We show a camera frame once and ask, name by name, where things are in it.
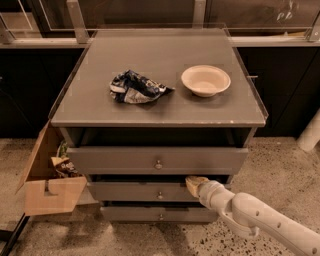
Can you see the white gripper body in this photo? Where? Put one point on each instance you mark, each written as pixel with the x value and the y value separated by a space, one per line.
pixel 205 189

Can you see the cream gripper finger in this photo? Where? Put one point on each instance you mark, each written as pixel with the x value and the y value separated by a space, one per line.
pixel 193 183

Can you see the grey drawer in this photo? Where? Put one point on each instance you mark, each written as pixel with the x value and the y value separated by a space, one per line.
pixel 158 160
pixel 140 188
pixel 183 212

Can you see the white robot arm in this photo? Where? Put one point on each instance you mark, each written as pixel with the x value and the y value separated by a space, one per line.
pixel 245 215

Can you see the grey top drawer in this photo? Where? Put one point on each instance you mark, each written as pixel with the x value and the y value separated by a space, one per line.
pixel 158 160

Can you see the grey drawer cabinet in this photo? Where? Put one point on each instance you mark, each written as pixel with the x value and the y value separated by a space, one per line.
pixel 149 107

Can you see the grey bottom drawer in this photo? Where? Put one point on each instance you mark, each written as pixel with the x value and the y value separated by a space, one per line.
pixel 183 212

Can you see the white paper bowl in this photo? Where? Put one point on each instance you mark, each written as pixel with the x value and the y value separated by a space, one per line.
pixel 205 80

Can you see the crumpled blue chip bag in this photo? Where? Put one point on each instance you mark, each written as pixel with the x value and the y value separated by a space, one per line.
pixel 133 88

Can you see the snack packets in box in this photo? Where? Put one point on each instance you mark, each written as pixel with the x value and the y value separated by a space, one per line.
pixel 63 166

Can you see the brown cardboard box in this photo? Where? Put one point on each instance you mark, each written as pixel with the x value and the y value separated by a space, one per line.
pixel 44 192

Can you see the black metal stand leg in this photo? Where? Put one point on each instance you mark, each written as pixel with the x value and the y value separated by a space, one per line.
pixel 11 237

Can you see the white cylindrical post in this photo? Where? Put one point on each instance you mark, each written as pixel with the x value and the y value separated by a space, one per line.
pixel 311 134

